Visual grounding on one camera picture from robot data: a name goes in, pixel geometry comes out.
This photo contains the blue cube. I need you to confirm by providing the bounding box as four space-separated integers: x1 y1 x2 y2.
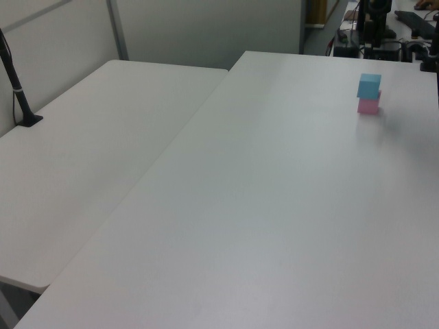
357 73 383 101

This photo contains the pink cube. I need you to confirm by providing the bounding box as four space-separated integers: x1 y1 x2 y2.
357 89 382 115

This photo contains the white side table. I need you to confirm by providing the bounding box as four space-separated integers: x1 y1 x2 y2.
0 59 230 296

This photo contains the black box device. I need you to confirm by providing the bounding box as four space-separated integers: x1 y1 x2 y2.
333 43 359 58

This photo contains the black machine on desk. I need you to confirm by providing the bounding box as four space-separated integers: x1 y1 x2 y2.
355 0 398 60

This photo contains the black stand with base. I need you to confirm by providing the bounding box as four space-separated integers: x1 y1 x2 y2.
419 19 439 73

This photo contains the black keyboard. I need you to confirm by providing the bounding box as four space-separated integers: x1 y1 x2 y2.
394 10 437 38

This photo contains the grey metal partition post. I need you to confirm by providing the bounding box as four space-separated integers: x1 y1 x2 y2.
106 0 130 62

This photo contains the black camera stand pole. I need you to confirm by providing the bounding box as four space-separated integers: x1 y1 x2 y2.
0 27 45 128

